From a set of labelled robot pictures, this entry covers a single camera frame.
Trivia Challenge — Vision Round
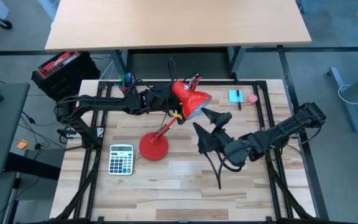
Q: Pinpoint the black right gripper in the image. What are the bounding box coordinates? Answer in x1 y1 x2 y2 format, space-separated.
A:
192 107 257 167

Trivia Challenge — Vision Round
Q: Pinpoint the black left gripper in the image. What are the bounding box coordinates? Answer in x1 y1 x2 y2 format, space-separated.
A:
139 81 187 126

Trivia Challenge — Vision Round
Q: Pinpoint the red desk lamp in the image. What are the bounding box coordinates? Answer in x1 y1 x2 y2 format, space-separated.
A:
139 73 213 162

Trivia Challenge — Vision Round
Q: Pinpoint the blue sticky note pad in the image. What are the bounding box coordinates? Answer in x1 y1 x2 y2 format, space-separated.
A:
228 89 245 104

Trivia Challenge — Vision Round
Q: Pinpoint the black mesh pen holder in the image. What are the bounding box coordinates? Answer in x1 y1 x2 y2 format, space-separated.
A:
118 73 137 93

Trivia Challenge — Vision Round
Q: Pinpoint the grey desk calculator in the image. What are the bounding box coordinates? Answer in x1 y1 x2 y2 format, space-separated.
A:
108 143 135 176

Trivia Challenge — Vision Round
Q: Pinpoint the large light wooden desk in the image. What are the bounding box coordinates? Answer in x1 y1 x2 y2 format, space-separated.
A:
44 0 313 78

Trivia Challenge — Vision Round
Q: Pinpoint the black box with red lid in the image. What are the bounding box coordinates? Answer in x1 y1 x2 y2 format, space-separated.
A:
30 50 101 102

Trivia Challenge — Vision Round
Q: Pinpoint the black power strip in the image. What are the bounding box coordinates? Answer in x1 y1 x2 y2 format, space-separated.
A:
57 128 78 139

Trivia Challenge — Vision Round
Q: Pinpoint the dark grey side table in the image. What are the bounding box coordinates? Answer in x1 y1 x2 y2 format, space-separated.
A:
0 82 31 177

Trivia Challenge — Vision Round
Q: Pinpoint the black lamp power cable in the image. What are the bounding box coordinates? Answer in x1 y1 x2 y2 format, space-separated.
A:
166 57 178 84

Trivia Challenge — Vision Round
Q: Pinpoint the white floor cable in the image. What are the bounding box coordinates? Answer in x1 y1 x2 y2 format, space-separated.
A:
337 83 358 106

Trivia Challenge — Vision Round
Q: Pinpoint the grey desk leg frame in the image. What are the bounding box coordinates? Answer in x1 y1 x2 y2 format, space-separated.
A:
327 66 358 134

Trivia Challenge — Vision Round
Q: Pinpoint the black floor cable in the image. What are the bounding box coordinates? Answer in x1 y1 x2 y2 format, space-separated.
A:
20 110 63 129

